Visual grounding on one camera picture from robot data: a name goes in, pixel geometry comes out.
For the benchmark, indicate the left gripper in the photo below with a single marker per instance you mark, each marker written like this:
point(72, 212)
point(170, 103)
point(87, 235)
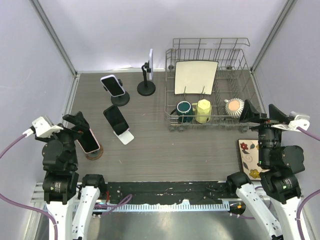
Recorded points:
point(81, 121)

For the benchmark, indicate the black gooseneck phone stand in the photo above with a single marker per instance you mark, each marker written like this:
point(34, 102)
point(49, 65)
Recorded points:
point(146, 87)

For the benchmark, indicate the white cable duct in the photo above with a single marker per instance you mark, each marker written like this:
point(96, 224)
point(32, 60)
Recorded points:
point(185, 206)

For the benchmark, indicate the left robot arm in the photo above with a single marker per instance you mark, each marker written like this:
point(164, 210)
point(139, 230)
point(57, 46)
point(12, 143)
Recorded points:
point(71, 205)

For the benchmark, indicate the black case phone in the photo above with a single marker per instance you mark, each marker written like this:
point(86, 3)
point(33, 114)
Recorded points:
point(116, 120)

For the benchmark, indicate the yellow mug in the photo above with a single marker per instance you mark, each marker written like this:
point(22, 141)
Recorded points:
point(202, 111)

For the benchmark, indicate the pink case phone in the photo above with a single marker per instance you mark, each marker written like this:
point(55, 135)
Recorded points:
point(88, 142)

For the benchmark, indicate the metal dish rack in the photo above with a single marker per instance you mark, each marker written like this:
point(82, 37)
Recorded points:
point(233, 79)

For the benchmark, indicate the white phone stand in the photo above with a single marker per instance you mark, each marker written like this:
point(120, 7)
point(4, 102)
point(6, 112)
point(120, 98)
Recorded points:
point(126, 137)

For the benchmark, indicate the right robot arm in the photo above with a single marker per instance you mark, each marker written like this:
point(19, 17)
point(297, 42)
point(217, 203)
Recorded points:
point(278, 180)

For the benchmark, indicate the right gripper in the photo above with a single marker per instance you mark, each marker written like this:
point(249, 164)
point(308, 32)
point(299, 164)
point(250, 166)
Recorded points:
point(275, 114)

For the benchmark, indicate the white square plate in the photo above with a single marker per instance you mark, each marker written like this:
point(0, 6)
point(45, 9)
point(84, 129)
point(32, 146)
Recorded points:
point(195, 77)

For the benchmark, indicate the floral square plate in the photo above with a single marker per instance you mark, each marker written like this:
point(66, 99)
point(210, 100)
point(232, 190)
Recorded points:
point(249, 158)

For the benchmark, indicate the wooden round phone stand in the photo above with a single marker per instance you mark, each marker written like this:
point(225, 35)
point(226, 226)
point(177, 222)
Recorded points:
point(95, 154)

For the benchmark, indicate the black round phone stand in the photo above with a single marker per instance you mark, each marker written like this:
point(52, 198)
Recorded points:
point(120, 100)

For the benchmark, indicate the green mug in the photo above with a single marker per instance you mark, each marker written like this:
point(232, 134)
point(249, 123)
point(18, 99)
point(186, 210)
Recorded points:
point(185, 112)

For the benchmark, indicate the upright lavender phone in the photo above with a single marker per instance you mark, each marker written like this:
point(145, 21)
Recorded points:
point(151, 65)

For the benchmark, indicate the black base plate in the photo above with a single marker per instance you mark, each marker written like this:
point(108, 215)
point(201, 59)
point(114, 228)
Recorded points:
point(168, 192)

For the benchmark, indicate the lavender case phone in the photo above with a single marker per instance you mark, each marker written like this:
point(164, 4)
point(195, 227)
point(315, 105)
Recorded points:
point(113, 86)

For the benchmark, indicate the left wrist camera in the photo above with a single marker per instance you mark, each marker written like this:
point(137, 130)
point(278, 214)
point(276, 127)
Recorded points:
point(42, 127)

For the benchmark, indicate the white ribbed cup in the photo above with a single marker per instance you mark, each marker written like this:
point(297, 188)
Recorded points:
point(234, 107)

